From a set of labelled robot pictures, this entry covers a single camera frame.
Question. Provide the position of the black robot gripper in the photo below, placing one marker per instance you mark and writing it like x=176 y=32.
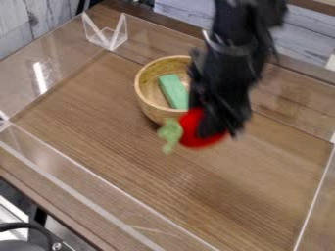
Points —
x=225 y=71

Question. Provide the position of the red plush tomato toy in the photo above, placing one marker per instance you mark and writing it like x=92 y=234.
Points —
x=182 y=132

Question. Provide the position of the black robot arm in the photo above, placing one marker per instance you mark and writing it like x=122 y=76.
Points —
x=239 y=18

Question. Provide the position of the green rectangular block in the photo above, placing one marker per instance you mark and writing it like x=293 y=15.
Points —
x=174 y=91

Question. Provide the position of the wooden bowl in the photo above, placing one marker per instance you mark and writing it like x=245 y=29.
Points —
x=151 y=98

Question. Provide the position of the clear acrylic table barrier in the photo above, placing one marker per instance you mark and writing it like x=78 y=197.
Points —
x=96 y=170

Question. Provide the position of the black metal bracket with bolt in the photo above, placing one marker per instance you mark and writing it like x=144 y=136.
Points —
x=44 y=239

